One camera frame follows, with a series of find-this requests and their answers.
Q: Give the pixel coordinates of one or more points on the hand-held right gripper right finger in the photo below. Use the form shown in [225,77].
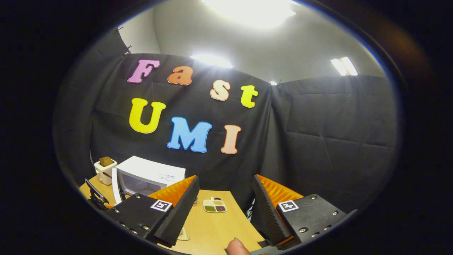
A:
[269,216]

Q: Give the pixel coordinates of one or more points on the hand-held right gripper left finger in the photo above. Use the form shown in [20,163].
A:
[182,212]

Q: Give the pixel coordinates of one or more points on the white microwave oven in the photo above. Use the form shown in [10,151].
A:
[152,170]

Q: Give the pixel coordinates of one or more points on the cream food tray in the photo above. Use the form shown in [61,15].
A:
[183,234]

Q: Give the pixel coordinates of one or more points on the white toaster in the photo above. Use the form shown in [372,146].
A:
[104,175]

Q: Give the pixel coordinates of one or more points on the white divided bean plate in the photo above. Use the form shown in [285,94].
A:
[214,204]

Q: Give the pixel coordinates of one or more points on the brown toast slice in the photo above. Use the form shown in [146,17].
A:
[105,161]

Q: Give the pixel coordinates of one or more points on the black backdrop cloth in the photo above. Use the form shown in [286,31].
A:
[318,141]

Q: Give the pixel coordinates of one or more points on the small ceiling light panel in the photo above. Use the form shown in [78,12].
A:
[273,83]

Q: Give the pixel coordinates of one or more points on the narrow ceiling light panel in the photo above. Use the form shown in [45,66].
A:
[212,61]

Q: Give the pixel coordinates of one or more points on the black cloth clip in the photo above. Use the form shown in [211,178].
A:
[126,50]
[120,28]

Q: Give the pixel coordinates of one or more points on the double ceiling light panel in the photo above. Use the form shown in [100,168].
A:
[343,66]

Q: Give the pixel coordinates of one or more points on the large ceiling light panel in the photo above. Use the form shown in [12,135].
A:
[247,12]

